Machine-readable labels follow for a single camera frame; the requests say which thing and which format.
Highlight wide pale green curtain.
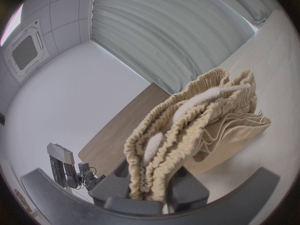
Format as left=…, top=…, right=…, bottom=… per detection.
left=90, top=0, right=257, bottom=96

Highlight tan shorts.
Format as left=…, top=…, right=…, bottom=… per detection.
left=123, top=67, right=271, bottom=202

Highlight bed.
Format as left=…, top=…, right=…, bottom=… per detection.
left=77, top=8, right=300, bottom=210

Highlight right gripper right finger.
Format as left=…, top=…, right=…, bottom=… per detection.
left=167, top=166, right=210, bottom=215

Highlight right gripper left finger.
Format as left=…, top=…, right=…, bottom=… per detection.
left=91, top=159, right=132, bottom=206

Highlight white ceiling air conditioner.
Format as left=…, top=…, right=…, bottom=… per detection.
left=3, top=18, right=50, bottom=83

